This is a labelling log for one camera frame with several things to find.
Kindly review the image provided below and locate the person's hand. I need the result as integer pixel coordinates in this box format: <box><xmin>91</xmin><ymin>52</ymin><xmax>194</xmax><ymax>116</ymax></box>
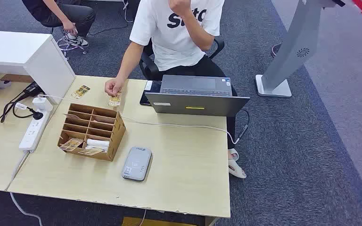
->
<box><xmin>63</xmin><ymin>20</ymin><xmax>79</xmax><ymax>35</ymax></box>

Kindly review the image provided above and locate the black power adapter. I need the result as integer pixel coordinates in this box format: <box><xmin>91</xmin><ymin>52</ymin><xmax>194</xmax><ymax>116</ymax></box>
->
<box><xmin>22</xmin><ymin>81</ymin><xmax>44</xmax><ymax>98</ymax></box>

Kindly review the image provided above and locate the person's right hand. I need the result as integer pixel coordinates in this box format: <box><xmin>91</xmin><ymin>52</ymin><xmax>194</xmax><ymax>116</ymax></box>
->
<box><xmin>104</xmin><ymin>77</ymin><xmax>126</xmax><ymax>97</ymax></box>

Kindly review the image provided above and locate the purple white cable bundle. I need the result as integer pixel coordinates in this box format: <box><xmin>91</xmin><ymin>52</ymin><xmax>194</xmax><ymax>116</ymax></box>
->
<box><xmin>56</xmin><ymin>37</ymin><xmax>88</xmax><ymax>59</ymax></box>

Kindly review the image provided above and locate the white paper roll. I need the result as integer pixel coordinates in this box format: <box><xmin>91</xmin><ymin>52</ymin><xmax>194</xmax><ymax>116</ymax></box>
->
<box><xmin>85</xmin><ymin>138</ymin><xmax>110</xmax><ymax>148</ymax></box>

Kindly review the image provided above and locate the short white cable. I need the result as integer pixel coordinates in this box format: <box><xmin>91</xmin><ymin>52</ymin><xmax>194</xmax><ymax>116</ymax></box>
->
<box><xmin>121</xmin><ymin>0</ymin><xmax>135</xmax><ymax>24</ymax></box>

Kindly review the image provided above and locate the grey card reader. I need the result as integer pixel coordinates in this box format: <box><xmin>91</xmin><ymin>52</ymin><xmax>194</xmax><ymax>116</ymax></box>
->
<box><xmin>121</xmin><ymin>146</ymin><xmax>153</xmax><ymax>182</ymax></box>

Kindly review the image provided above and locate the white sneaker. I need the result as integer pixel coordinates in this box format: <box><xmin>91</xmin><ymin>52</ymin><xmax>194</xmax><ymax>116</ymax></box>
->
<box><xmin>63</xmin><ymin>32</ymin><xmax>90</xmax><ymax>48</ymax></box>

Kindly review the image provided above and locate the grey laptop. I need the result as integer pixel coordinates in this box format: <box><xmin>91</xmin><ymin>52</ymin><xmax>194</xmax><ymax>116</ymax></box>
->
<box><xmin>144</xmin><ymin>74</ymin><xmax>251</xmax><ymax>118</ymax></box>

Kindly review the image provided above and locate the black smartphone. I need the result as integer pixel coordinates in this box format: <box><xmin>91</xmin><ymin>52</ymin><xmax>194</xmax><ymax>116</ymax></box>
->
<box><xmin>139</xmin><ymin>80</ymin><xmax>162</xmax><ymax>107</ymax></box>

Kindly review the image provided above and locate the black office chair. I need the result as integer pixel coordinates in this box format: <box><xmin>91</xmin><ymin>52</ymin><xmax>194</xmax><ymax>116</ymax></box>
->
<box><xmin>138</xmin><ymin>36</ymin><xmax>225</xmax><ymax>82</ymax></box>

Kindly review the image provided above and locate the white cabinet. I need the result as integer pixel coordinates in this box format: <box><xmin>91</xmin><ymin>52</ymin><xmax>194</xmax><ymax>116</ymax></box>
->
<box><xmin>0</xmin><ymin>30</ymin><xmax>76</xmax><ymax>105</ymax></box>

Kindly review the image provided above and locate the wooden board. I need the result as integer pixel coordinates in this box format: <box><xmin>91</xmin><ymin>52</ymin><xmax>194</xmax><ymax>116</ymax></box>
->
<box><xmin>0</xmin><ymin>73</ymin><xmax>34</xmax><ymax>84</ymax></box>

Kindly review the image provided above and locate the white sandal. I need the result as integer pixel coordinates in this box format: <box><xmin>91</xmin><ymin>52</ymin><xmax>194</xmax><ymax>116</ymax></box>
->
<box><xmin>228</xmin><ymin>148</ymin><xmax>247</xmax><ymax>179</ymax></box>

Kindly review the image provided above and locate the white power strip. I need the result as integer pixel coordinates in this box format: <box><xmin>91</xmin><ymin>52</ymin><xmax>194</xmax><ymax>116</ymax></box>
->
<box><xmin>18</xmin><ymin>106</ymin><xmax>52</xmax><ymax>153</ymax></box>

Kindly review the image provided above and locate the person's left hand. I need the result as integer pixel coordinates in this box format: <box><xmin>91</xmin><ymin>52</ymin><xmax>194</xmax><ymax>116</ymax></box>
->
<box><xmin>168</xmin><ymin>0</ymin><xmax>192</xmax><ymax>17</ymax></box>

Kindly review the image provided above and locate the cardboard card organizer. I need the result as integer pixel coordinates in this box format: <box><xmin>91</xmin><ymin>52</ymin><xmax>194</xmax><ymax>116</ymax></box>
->
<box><xmin>57</xmin><ymin>103</ymin><xmax>127</xmax><ymax>162</ymax></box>

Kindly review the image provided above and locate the person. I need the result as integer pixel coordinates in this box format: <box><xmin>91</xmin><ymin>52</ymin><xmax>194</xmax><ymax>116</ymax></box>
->
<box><xmin>21</xmin><ymin>0</ymin><xmax>96</xmax><ymax>48</ymax></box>
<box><xmin>104</xmin><ymin>0</ymin><xmax>247</xmax><ymax>179</ymax></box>

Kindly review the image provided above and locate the white charger plug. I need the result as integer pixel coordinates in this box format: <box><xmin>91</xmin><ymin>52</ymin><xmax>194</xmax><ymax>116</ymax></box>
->
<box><xmin>32</xmin><ymin>97</ymin><xmax>54</xmax><ymax>112</ymax></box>

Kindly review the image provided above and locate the yellow hotel card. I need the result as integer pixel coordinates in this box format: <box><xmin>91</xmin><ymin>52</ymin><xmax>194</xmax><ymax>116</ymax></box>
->
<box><xmin>71</xmin><ymin>85</ymin><xmax>91</xmax><ymax>99</ymax></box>
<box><xmin>107</xmin><ymin>92</ymin><xmax>122</xmax><ymax>107</ymax></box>
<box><xmin>78</xmin><ymin>147</ymin><xmax>106</xmax><ymax>156</ymax></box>
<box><xmin>59</xmin><ymin>138</ymin><xmax>84</xmax><ymax>152</ymax></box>

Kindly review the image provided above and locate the thin black cable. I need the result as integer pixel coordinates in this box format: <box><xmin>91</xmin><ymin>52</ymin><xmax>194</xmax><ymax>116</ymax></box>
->
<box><xmin>89</xmin><ymin>24</ymin><xmax>129</xmax><ymax>36</ymax></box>

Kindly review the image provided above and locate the black plug with cable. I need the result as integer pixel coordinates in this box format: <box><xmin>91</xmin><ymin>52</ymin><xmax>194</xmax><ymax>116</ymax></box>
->
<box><xmin>0</xmin><ymin>93</ymin><xmax>44</xmax><ymax>124</ymax></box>

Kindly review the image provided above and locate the black laptop cable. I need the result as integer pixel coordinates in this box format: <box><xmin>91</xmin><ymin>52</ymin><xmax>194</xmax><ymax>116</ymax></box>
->
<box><xmin>230</xmin><ymin>109</ymin><xmax>250</xmax><ymax>144</ymax></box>

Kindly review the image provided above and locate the white power strip cord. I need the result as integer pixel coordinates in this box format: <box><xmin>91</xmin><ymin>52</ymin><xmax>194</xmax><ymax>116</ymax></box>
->
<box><xmin>9</xmin><ymin>151</ymin><xmax>42</xmax><ymax>226</ymax></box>

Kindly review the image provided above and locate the grey kiosk stand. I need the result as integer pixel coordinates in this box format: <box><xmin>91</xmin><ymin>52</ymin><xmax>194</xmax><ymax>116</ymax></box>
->
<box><xmin>255</xmin><ymin>0</ymin><xmax>346</xmax><ymax>98</ymax></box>

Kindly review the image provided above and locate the long white cable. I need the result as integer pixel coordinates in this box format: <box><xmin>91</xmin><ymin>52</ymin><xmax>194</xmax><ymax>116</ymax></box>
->
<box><xmin>37</xmin><ymin>93</ymin><xmax>241</xmax><ymax>145</ymax></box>

